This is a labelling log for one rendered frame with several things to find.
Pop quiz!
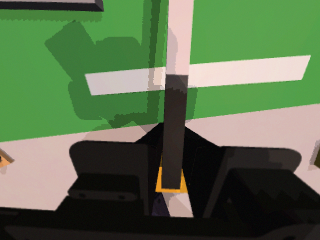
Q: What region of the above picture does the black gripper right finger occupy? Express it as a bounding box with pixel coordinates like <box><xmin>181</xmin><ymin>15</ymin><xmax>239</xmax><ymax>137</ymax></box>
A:
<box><xmin>182</xmin><ymin>126</ymin><xmax>302</xmax><ymax>218</ymax></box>

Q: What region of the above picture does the orange block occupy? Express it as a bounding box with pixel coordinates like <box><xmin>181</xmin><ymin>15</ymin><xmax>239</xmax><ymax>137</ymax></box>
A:
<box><xmin>156</xmin><ymin>156</ymin><xmax>188</xmax><ymax>193</ymax></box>

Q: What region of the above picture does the green putting mat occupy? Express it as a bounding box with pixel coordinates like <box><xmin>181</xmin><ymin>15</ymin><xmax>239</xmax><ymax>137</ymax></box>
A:
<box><xmin>0</xmin><ymin>0</ymin><xmax>320</xmax><ymax>142</ymax></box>

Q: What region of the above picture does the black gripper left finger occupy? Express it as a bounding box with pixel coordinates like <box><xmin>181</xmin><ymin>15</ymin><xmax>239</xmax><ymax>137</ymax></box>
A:
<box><xmin>69</xmin><ymin>122</ymin><xmax>164</xmax><ymax>216</ymax></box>

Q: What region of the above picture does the yellow block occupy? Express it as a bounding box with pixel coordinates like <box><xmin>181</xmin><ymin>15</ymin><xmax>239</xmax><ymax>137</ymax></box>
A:
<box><xmin>314</xmin><ymin>149</ymin><xmax>320</xmax><ymax>169</ymax></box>

